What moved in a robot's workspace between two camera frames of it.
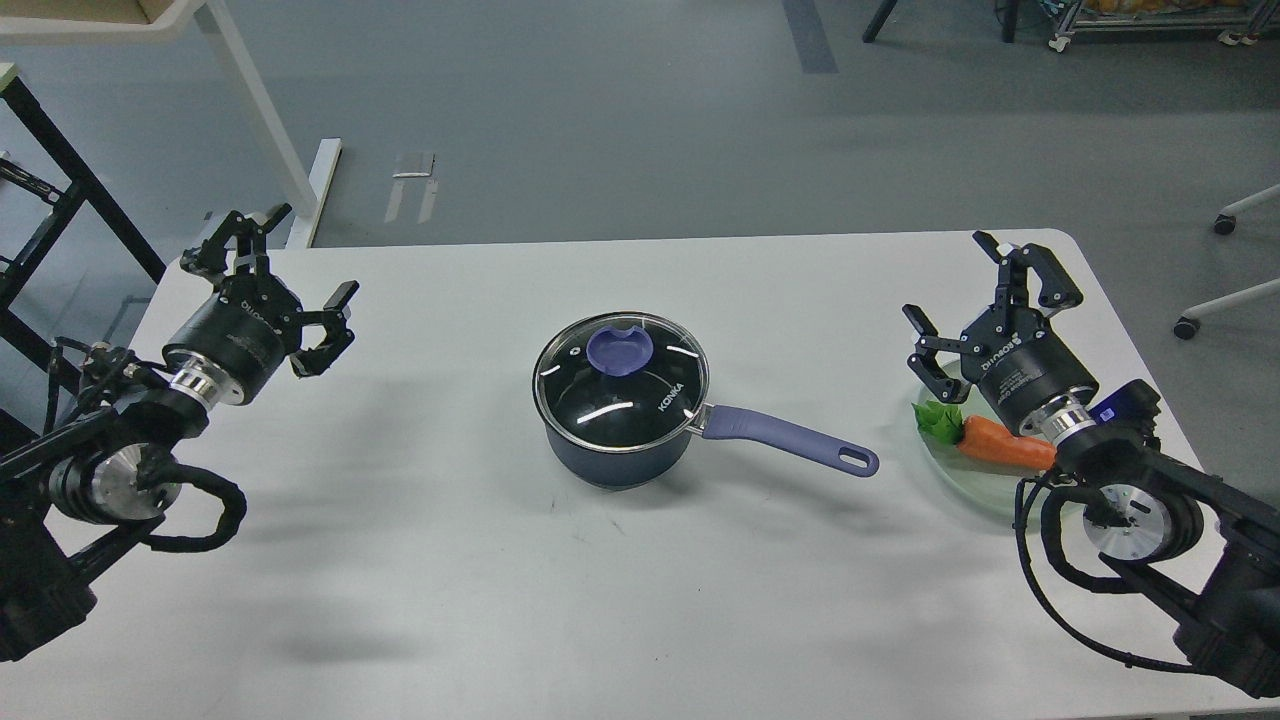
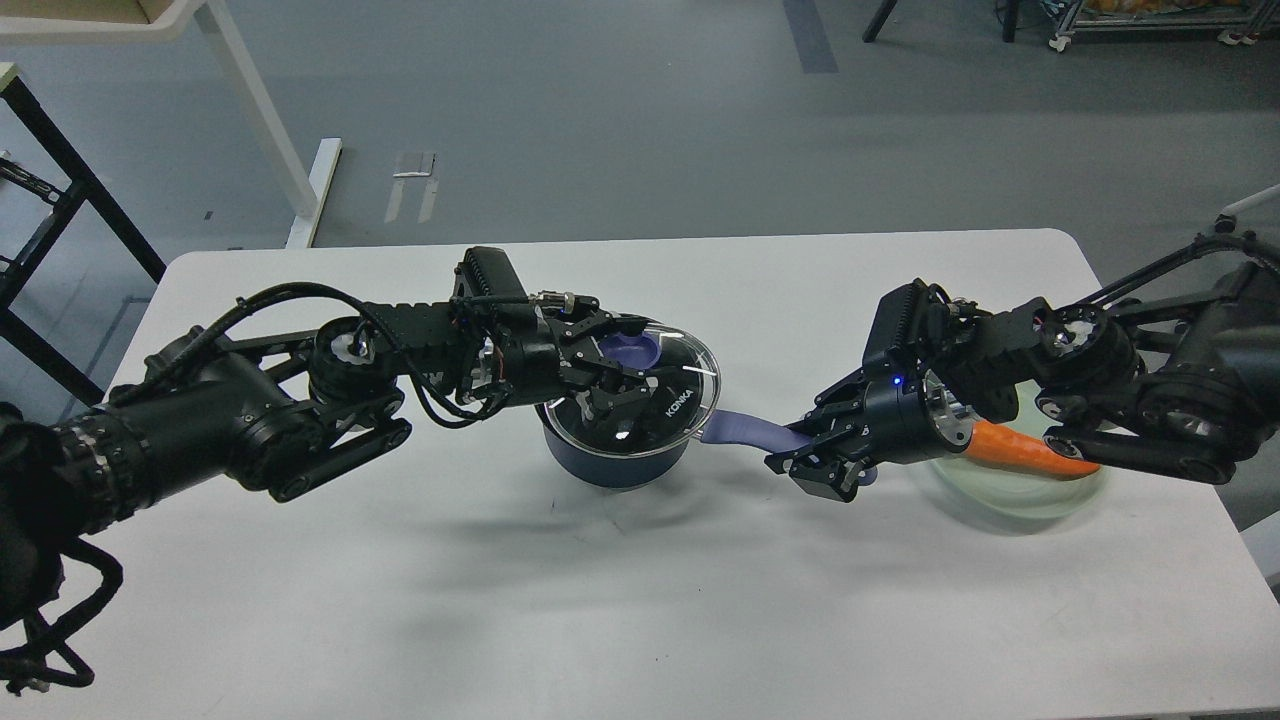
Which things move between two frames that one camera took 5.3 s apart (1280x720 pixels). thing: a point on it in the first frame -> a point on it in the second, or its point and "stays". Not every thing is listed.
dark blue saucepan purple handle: (725, 420) stays
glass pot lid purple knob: (616, 353) stays
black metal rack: (88, 188) stays
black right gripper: (1023, 361) -> (912, 415)
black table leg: (886, 6) stays
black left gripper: (243, 333) -> (531, 353)
